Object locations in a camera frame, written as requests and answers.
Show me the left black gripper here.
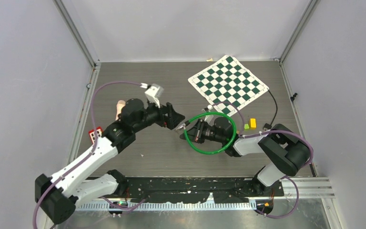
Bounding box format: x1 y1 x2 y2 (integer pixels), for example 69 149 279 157
133 98 184 133

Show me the red white toy calculator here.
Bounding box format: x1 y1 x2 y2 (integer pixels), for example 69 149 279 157
88 126 103 144

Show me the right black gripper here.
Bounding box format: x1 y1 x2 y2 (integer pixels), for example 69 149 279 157
180 119 225 144

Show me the yellow block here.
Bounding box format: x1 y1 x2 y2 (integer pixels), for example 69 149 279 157
249 118 257 129

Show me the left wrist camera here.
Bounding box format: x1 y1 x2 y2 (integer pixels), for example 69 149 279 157
140 83 164 108

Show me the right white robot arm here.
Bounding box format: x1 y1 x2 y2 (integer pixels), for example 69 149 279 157
180 117 312 196

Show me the black wall knob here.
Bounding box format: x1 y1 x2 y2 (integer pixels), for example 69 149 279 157
290 93 298 102

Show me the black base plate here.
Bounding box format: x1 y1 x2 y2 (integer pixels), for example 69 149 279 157
119 177 284 204

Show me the beige toy microphone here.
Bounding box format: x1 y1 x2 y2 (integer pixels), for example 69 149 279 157
115 100 126 121

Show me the green white chessboard mat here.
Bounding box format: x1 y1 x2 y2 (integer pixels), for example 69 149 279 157
188 55 269 117

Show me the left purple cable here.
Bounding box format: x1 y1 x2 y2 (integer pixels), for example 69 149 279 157
32 81 149 229

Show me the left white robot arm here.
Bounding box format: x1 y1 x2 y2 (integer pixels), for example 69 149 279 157
35 99 185 224

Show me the green cable bike lock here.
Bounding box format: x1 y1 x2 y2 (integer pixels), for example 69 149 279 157
177 112 239 155

